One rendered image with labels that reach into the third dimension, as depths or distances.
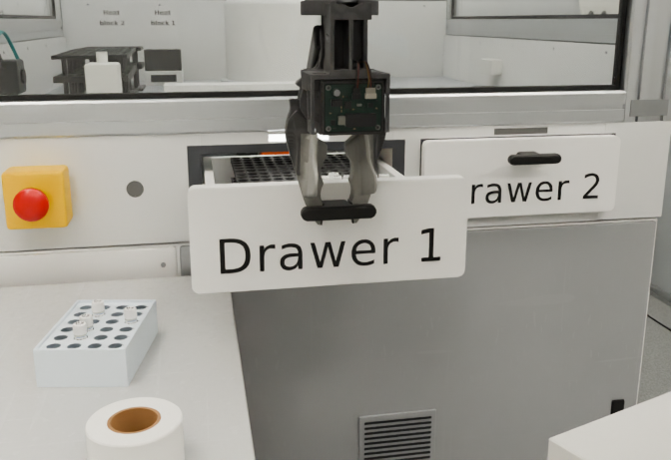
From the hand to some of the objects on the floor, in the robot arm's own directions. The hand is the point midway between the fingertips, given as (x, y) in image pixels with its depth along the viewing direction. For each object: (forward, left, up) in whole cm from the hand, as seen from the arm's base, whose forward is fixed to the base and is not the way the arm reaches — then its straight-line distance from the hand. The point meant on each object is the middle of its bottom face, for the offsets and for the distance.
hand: (335, 209), depth 74 cm
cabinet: (+67, -36, -88) cm, 117 cm away
